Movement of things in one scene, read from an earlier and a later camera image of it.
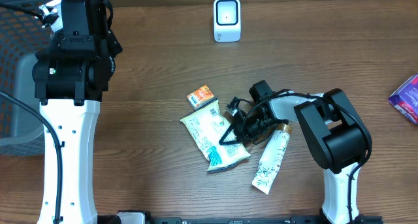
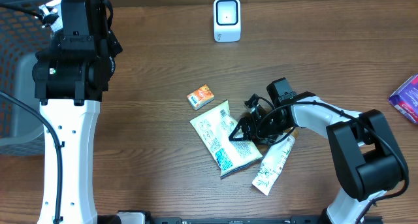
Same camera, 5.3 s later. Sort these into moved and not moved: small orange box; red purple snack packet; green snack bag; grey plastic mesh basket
Moved: green snack bag
Not moved: grey plastic mesh basket; small orange box; red purple snack packet
